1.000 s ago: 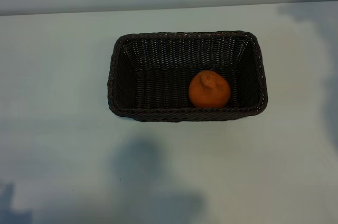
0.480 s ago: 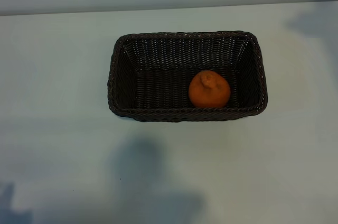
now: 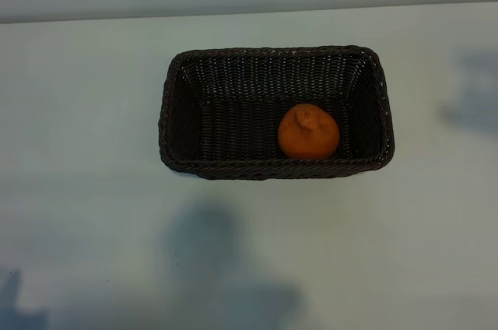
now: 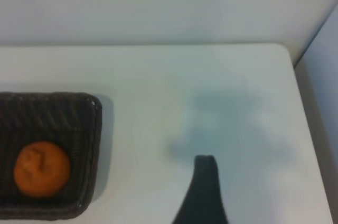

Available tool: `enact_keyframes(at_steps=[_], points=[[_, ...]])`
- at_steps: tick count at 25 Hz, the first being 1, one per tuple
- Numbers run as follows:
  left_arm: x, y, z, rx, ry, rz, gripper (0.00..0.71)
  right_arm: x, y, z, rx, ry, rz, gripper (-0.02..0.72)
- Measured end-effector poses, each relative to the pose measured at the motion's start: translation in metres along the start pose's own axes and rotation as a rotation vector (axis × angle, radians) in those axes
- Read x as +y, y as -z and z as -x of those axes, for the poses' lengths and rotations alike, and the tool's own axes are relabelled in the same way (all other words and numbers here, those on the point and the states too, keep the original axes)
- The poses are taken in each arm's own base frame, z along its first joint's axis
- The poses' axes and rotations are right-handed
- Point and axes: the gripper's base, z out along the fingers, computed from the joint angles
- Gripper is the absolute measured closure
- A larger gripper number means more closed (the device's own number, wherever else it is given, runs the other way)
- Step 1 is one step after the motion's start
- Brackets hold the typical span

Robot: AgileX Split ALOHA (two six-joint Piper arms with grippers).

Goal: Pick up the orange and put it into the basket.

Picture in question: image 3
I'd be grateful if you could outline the orange fruit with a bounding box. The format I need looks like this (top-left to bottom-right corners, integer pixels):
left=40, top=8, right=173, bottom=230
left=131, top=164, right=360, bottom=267
left=277, top=103, right=341, bottom=160

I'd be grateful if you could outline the dark brown wicker basket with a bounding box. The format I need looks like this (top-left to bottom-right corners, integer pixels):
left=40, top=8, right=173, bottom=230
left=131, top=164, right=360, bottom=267
left=157, top=44, right=396, bottom=182

